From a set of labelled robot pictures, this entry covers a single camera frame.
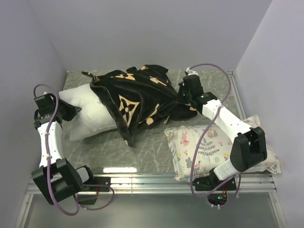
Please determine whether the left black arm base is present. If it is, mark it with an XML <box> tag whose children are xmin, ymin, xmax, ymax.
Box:
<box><xmin>76</xmin><ymin>177</ymin><xmax>112</xmax><ymax>206</ymax></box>

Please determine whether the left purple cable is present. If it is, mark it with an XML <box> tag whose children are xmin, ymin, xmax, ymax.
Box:
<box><xmin>32</xmin><ymin>83</ymin><xmax>115</xmax><ymax>216</ymax></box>

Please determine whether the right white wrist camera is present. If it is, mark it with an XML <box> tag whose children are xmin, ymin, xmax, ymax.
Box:
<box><xmin>185</xmin><ymin>67</ymin><xmax>199</xmax><ymax>76</ymax></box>

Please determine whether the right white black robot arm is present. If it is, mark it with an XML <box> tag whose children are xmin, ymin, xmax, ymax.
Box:
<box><xmin>178</xmin><ymin>74</ymin><xmax>267</xmax><ymax>190</ymax></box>

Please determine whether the black pillowcase with tan flowers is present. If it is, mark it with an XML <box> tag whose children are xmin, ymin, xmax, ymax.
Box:
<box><xmin>82</xmin><ymin>65</ymin><xmax>198</xmax><ymax>147</ymax></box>

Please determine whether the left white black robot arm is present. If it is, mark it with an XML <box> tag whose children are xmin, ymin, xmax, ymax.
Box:
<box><xmin>32</xmin><ymin>93</ymin><xmax>96</xmax><ymax>205</ymax></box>

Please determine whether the aluminium mounting rail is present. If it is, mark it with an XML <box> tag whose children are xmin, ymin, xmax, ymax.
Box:
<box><xmin>25</xmin><ymin>172</ymin><xmax>278</xmax><ymax>195</ymax></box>

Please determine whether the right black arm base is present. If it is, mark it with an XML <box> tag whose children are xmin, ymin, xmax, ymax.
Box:
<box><xmin>192</xmin><ymin>176</ymin><xmax>240</xmax><ymax>209</ymax></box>

